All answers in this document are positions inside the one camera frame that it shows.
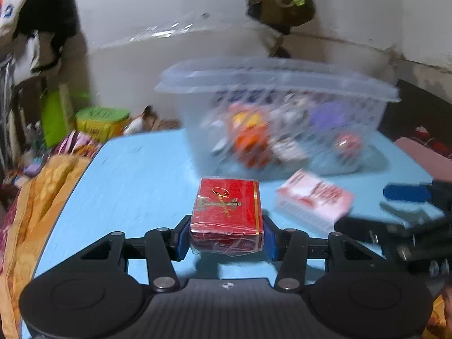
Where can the black charger plug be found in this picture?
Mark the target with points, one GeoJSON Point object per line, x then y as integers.
{"type": "Point", "coordinates": [280, 47]}

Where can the orange pill bottle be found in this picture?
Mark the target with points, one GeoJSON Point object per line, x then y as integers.
{"type": "Point", "coordinates": [249, 137]}

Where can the red box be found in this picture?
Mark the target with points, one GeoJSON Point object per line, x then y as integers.
{"type": "Point", "coordinates": [226, 215]}

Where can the orange patterned blanket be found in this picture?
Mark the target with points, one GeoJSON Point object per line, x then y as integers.
{"type": "Point", "coordinates": [31, 219]}

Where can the black hanging garment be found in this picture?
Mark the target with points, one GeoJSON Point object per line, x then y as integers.
{"type": "Point", "coordinates": [49, 10]}

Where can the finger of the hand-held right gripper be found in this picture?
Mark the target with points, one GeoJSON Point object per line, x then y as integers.
{"type": "Point", "coordinates": [406, 192]}

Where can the dark headboard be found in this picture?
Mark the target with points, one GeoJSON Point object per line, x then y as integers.
{"type": "Point", "coordinates": [406, 113]}

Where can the white pink soap box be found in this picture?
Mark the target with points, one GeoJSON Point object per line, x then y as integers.
{"type": "Point", "coordinates": [314, 197]}

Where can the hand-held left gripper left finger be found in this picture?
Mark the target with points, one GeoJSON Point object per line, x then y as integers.
{"type": "Point", "coordinates": [182, 243]}

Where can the red floral cloth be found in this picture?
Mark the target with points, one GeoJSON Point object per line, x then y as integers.
{"type": "Point", "coordinates": [436, 143]}

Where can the yellow green tin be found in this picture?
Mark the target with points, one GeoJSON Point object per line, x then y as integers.
{"type": "Point", "coordinates": [100, 122]}

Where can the white metal rack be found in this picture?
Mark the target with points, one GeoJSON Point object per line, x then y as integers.
{"type": "Point", "coordinates": [5, 113]}

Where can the clear plastic basket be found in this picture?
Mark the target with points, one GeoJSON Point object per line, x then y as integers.
{"type": "Point", "coordinates": [282, 113]}

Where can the pink floral blanket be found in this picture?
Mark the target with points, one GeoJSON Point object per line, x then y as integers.
{"type": "Point", "coordinates": [79, 144]}

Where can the dark hanging bag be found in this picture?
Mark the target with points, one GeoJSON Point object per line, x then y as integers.
{"type": "Point", "coordinates": [282, 12]}

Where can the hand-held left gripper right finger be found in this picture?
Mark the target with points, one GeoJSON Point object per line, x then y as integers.
{"type": "Point", "coordinates": [270, 243]}

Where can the green bag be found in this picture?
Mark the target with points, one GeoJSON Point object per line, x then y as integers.
{"type": "Point", "coordinates": [54, 120]}

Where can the red ball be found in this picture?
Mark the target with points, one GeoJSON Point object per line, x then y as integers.
{"type": "Point", "coordinates": [348, 144]}

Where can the small purple box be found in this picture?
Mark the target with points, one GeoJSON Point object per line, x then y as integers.
{"type": "Point", "coordinates": [330, 116]}

